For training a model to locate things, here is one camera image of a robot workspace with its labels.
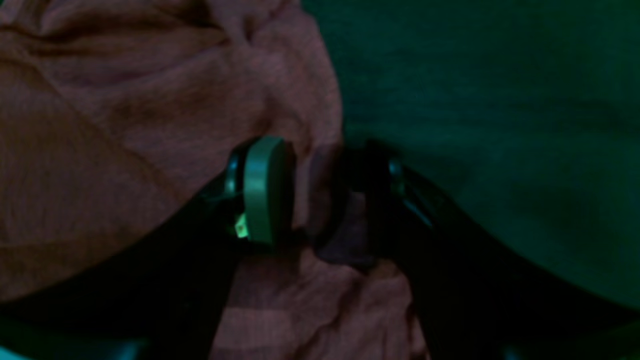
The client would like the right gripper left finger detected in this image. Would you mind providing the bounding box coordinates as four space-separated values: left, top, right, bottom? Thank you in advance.
1 136 295 360

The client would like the maroon long-sleeve T-shirt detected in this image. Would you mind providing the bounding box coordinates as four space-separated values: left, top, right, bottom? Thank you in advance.
1 0 430 360

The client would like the black table cloth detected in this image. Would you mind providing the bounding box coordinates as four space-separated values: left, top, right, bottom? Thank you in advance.
302 0 640 309

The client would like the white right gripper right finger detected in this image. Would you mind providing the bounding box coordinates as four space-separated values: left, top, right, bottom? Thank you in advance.
345 140 639 360

